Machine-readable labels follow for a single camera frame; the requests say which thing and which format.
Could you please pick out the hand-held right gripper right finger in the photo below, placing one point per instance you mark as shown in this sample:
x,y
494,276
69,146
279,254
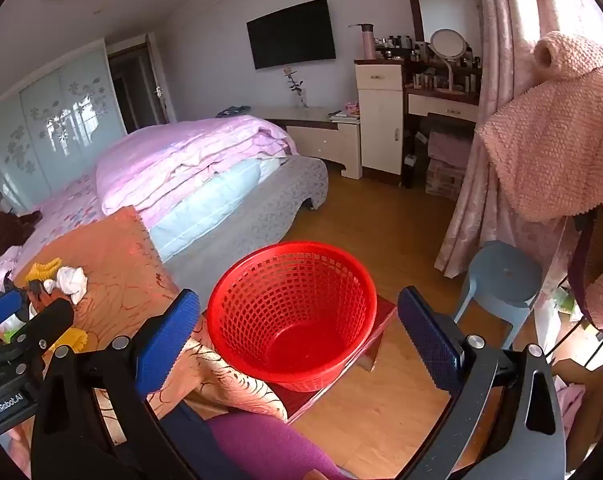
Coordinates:
x,y
431,340

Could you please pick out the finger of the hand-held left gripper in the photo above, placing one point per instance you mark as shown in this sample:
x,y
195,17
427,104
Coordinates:
x,y
1,307
46,322

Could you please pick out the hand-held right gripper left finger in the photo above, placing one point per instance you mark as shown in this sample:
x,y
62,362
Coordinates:
x,y
166,340

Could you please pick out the green snack wrapper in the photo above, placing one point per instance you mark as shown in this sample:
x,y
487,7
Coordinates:
x,y
11,331

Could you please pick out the black plastic bag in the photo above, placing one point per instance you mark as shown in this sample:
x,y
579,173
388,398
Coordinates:
x,y
35,294

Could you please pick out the white tissue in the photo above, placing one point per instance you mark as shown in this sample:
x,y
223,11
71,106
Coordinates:
x,y
71,280

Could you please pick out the red plastic mesh basket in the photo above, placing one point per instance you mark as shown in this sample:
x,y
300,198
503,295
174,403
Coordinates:
x,y
291,355

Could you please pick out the red low stool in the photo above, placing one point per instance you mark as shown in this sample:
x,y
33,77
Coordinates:
x,y
376,330

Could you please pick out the brown plush toy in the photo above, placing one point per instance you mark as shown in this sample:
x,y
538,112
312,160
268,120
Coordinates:
x,y
1,235

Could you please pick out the orange rose-pattern blanket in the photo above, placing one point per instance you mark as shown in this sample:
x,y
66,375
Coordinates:
x,y
121,280

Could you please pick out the light blue plastic stool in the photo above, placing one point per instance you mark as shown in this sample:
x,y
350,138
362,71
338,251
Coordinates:
x,y
501,270

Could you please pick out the pink floral bedsheet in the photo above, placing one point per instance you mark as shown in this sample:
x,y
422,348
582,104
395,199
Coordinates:
x,y
71,205

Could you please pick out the person's purple pants leg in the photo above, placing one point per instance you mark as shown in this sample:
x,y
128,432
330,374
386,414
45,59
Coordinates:
x,y
261,440

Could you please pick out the bed with grey skirt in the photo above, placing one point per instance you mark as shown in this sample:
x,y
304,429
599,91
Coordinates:
x,y
261,220

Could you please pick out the woven storage basket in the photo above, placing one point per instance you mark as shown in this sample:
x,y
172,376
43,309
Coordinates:
x,y
444,180

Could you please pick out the pink folded duvet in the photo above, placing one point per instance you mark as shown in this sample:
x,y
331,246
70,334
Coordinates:
x,y
181,155

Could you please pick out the glass floral wardrobe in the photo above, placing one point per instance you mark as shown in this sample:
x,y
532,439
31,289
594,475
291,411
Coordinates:
x,y
56,125

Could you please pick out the purple cushioned stool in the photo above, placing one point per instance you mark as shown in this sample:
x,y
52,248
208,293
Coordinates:
x,y
449,147

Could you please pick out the tall white cabinet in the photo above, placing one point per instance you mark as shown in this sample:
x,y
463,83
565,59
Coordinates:
x,y
381,125

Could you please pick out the low cream television cabinet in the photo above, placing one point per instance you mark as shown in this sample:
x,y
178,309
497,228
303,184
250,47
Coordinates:
x,y
326,145

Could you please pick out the pink fleece garment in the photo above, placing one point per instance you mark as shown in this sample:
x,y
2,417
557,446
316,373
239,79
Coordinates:
x,y
556,150

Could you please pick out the vanity desk with drawer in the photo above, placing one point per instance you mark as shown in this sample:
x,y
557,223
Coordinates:
x,y
441,106

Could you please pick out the stack of books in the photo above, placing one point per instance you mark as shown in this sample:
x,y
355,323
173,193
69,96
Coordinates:
x,y
345,116

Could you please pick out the small pink box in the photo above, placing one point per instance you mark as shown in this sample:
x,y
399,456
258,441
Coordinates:
x,y
351,107

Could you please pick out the dark wooden door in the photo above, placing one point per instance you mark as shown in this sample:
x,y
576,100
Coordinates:
x,y
136,85

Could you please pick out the rose in glass vase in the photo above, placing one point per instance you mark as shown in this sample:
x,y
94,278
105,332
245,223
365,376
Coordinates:
x,y
300,96

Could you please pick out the row of cosmetic bottles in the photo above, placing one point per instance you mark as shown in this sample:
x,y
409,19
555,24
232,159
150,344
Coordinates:
x,y
421,52

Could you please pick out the round standing makeup mirror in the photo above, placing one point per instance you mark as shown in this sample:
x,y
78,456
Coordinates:
x,y
447,45

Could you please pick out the pink thermos bottle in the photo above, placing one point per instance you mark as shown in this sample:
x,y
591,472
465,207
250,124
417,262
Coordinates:
x,y
367,45

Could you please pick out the wooden-framed vanity mirror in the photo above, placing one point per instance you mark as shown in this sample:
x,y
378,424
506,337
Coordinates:
x,y
446,5

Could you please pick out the pink patterned curtain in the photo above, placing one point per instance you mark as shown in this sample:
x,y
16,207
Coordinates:
x,y
506,10

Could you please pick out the wall-mounted black television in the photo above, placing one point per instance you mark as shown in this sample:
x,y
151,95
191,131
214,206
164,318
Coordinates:
x,y
291,35

